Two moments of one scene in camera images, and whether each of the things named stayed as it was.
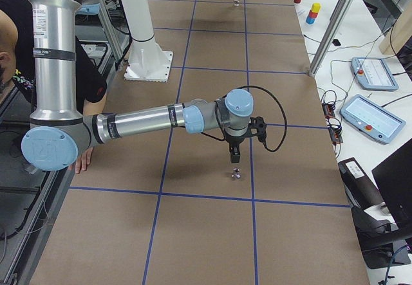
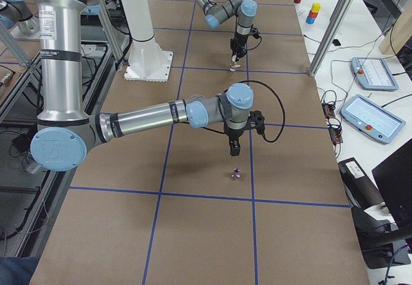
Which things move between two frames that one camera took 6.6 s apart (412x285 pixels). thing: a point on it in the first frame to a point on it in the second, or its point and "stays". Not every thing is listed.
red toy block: x=313 y=15 stays
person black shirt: x=17 y=62 to x=18 y=270
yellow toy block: x=315 y=7 stays
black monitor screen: x=393 y=178 stays
